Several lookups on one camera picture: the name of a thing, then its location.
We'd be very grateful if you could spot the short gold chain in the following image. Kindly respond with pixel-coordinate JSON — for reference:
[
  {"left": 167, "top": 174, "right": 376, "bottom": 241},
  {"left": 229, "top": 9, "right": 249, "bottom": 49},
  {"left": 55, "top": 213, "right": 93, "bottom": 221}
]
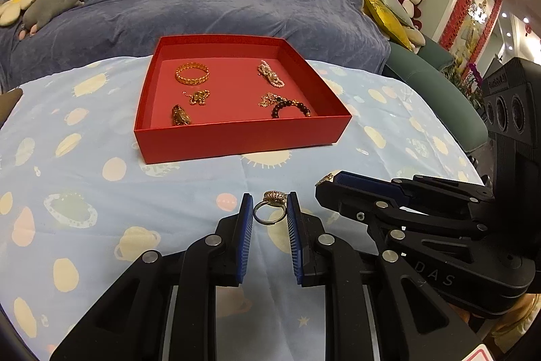
[{"left": 183, "top": 89, "right": 212, "bottom": 107}]

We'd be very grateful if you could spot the flower shaped cushion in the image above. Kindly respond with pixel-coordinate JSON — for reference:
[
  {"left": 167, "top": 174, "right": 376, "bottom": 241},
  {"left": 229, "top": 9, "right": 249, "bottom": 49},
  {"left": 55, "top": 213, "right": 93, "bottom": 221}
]
[{"left": 0, "top": 0, "right": 53, "bottom": 27}]

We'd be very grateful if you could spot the flower bouquet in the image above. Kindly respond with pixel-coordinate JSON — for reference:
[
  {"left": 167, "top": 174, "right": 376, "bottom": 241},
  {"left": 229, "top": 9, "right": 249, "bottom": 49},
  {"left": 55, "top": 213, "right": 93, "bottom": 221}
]
[{"left": 442, "top": 59, "right": 485, "bottom": 110}]

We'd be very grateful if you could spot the gold wrist watch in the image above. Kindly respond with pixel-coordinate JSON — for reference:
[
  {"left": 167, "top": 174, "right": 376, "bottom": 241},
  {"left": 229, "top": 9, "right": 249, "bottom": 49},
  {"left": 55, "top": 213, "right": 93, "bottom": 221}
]
[{"left": 170, "top": 104, "right": 193, "bottom": 126}]

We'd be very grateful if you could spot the black bead bracelet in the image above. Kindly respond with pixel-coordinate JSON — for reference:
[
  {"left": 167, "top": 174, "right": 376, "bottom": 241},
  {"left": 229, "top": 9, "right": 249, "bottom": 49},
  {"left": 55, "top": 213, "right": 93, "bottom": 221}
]
[{"left": 270, "top": 99, "right": 314, "bottom": 119}]

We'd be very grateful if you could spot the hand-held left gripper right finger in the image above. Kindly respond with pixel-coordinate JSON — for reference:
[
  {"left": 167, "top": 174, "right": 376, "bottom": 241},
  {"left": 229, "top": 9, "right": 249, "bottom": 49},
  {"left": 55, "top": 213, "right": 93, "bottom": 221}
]
[{"left": 286, "top": 193, "right": 485, "bottom": 361}]

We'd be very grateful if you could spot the grey plush toy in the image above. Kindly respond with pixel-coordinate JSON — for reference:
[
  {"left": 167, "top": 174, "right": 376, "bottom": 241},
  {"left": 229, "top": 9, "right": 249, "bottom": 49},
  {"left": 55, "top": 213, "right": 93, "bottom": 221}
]
[{"left": 19, "top": 0, "right": 88, "bottom": 37}]

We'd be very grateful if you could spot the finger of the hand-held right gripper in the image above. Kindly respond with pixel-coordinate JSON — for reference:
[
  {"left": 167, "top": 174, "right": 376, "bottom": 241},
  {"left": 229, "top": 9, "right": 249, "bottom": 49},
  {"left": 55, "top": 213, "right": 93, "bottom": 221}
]
[
  {"left": 333, "top": 171, "right": 495, "bottom": 206},
  {"left": 315, "top": 180, "right": 487, "bottom": 240}
]

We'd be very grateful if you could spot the green sofa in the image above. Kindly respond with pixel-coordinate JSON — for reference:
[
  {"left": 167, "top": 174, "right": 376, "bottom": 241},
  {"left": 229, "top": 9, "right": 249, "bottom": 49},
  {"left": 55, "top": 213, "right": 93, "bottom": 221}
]
[{"left": 344, "top": 0, "right": 489, "bottom": 154}]

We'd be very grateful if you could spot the blue planet print tablecloth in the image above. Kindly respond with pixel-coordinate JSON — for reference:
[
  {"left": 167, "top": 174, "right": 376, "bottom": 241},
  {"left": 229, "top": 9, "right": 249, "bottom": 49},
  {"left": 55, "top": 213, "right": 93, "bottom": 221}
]
[{"left": 0, "top": 55, "right": 485, "bottom": 361}]

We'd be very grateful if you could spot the yellow cushion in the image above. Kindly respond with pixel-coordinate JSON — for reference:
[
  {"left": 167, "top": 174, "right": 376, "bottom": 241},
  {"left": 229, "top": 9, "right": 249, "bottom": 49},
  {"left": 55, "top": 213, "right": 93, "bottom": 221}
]
[{"left": 357, "top": 0, "right": 413, "bottom": 51}]

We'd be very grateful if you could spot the person's right hand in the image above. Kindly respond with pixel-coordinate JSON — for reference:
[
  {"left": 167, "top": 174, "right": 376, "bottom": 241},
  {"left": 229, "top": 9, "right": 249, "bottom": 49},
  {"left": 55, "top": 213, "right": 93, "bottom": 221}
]
[{"left": 465, "top": 293, "right": 537, "bottom": 347}]

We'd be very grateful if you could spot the red cardboard box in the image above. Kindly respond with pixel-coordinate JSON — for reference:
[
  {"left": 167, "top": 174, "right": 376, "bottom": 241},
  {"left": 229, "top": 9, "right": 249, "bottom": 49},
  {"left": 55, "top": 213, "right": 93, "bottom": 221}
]
[{"left": 134, "top": 35, "right": 352, "bottom": 165}]

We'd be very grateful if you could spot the white card red edge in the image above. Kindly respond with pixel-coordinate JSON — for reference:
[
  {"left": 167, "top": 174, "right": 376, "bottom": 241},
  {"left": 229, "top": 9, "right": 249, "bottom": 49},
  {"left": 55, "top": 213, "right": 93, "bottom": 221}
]
[{"left": 460, "top": 345, "right": 495, "bottom": 361}]

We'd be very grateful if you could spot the pearl bracelet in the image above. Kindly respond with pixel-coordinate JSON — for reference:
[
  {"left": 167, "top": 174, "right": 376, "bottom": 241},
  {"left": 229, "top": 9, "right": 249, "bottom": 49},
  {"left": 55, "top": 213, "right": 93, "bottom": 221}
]
[{"left": 256, "top": 60, "right": 286, "bottom": 89}]

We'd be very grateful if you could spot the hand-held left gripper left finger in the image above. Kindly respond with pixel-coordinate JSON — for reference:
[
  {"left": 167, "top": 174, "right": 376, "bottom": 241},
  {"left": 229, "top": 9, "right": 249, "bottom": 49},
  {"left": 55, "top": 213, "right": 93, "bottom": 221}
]
[{"left": 48, "top": 193, "right": 254, "bottom": 361}]

